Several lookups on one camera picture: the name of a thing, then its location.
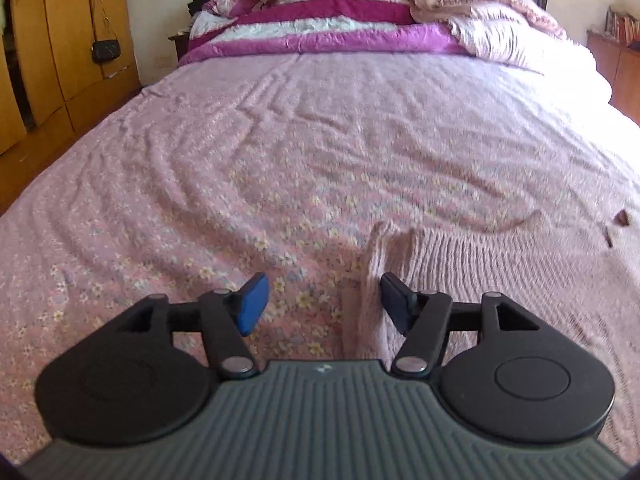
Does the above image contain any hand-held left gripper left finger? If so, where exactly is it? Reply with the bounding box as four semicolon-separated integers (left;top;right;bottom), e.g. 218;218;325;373
100;272;271;380

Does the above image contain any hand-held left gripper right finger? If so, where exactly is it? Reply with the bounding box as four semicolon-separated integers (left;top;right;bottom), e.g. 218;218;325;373
380;272;556;380

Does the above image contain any pink knitted sweater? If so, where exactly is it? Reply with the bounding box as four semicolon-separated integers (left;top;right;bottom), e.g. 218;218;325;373
360;209;640;456

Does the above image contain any pink floral bed sheet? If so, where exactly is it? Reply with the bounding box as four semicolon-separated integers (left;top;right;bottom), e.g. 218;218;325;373
0;42;640;466

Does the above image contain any dark wooden nightstand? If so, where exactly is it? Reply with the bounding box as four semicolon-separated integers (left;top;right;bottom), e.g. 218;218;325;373
168;32;193;63

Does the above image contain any magenta white striped quilt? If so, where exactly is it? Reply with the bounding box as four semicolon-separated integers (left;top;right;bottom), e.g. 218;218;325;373
178;0;473;67

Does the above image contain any pink checked ruffled blanket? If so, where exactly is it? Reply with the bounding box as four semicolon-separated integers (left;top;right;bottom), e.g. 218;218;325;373
402;0;586;76

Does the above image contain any small black handbag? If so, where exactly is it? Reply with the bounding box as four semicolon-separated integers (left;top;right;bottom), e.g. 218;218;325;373
82;0;122;65

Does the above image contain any brown wooden dresser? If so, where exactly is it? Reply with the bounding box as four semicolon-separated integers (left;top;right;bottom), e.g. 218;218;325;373
586;29;640;126

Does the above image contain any light wooden wardrobe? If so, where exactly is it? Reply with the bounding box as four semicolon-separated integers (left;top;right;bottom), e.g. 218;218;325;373
0;0;143;156

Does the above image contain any row of books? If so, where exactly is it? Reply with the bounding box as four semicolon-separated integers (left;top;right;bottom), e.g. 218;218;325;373
604;6;640;51

